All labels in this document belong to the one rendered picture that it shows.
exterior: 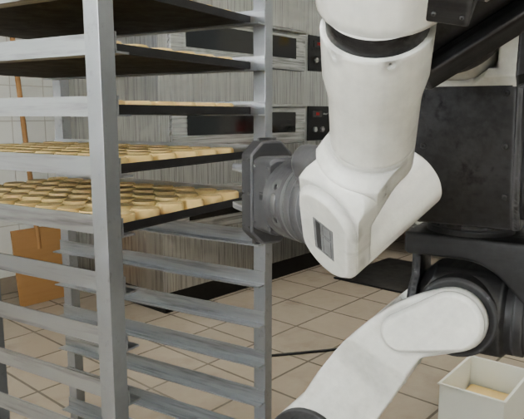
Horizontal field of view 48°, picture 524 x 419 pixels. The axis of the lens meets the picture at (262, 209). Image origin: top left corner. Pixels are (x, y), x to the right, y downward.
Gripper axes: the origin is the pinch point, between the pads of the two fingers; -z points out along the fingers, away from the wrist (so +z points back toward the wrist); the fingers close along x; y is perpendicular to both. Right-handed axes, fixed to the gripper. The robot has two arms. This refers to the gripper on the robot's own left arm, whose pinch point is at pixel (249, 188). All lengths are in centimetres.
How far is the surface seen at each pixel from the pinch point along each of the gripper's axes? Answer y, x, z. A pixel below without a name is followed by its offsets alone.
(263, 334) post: -26, -38, -43
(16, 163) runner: 22.0, 1.1, -42.1
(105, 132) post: 12.5, 6.5, -20.3
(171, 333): -13, -43, -65
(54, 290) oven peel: -20, -89, -277
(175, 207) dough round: -2.6, -7.1, -33.4
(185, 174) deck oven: -79, -21, -222
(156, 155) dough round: -0.1, 2.0, -34.9
